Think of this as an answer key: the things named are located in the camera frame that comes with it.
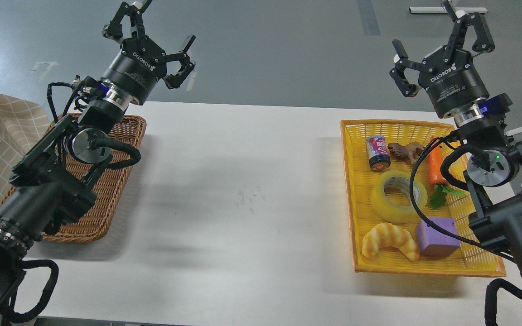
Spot small drink can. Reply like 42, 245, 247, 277
365, 134, 390, 172

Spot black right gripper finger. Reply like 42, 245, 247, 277
441, 0, 496, 64
389, 39, 431, 98

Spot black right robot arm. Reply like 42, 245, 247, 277
390, 0, 522, 326

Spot purple foam block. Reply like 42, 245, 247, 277
415, 216, 460, 258

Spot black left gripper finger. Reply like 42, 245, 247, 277
102, 0, 153, 46
156, 34, 196, 89

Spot yellow tape roll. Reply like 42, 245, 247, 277
369, 171, 428, 225

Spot brown wicker basket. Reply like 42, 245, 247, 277
0, 114, 146, 243

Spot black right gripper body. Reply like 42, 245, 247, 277
419, 46, 489, 118

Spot brown toy frog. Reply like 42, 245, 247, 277
387, 142, 425, 165

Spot orange toy carrot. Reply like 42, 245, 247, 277
427, 146, 466, 210

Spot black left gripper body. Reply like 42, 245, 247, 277
104, 37, 167, 105

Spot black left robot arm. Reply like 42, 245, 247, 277
0, 0, 195, 324

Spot toy croissant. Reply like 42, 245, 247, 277
361, 222, 420, 262

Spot white floor stand base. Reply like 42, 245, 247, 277
409, 5, 488, 14

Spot yellow plastic basket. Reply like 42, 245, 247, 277
340, 119, 506, 277

